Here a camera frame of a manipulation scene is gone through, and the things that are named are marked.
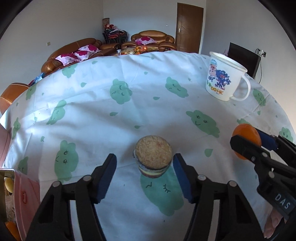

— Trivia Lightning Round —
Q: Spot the orange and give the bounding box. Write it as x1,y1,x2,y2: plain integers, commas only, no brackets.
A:
230,123,262,160
5,221,22,241

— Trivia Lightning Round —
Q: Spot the yellow small fruit lower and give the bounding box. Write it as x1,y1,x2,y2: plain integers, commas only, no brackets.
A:
4,177,14,193

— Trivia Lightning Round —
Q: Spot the brown wooden door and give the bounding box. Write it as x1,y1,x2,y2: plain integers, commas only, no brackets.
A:
176,3,204,53

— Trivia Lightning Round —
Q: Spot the coffee table with fruits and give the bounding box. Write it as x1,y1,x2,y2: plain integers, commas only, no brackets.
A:
114,45,159,56

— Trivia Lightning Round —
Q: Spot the white cartoon mug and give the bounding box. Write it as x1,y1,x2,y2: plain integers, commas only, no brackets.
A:
206,52,251,101

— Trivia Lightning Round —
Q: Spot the black television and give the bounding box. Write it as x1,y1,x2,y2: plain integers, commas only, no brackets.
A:
228,43,261,79

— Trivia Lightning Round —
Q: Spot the pink metal tin box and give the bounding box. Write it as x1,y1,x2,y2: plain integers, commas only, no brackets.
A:
1,169,40,240

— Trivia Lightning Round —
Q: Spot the orange leather chair back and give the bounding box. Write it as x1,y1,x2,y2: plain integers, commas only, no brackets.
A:
0,83,29,114

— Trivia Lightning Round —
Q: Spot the person right hand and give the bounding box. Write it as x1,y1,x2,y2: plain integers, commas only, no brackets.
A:
263,208,283,238

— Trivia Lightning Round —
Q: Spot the long brown leather sofa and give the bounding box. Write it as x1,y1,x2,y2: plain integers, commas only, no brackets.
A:
41,38,121,75

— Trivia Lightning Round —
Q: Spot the pink electric kettle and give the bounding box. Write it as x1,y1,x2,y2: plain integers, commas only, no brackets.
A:
0,125,11,167

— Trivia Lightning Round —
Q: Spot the white green cloud tablecloth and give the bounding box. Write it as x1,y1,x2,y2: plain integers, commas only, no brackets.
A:
1,51,295,240

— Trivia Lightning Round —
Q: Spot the brown leather armchair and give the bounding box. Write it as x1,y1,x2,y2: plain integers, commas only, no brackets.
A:
121,30,177,52

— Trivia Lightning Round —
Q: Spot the black shelf with items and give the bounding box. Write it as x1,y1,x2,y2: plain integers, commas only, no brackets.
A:
102,18,128,44

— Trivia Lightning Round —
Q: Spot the blue cloth on sofa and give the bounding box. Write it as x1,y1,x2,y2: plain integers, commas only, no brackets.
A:
29,72,46,86

